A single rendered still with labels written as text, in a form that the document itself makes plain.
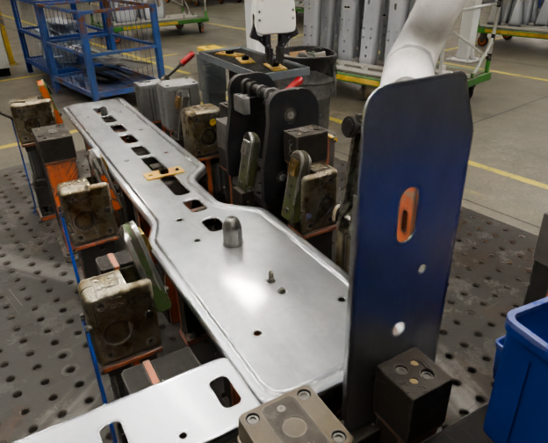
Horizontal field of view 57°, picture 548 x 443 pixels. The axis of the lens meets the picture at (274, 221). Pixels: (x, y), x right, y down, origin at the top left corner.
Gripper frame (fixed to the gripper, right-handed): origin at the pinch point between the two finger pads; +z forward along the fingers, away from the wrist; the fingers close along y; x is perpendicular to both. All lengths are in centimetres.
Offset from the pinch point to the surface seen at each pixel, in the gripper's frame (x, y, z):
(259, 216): 45, 19, 19
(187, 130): 1.8, 23.5, 15.5
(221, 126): 12.6, 17.2, 12.0
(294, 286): 67, 20, 19
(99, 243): 31, 47, 26
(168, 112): -12.6, 25.9, 14.7
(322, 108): -229, -115, 86
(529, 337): 100, 14, 3
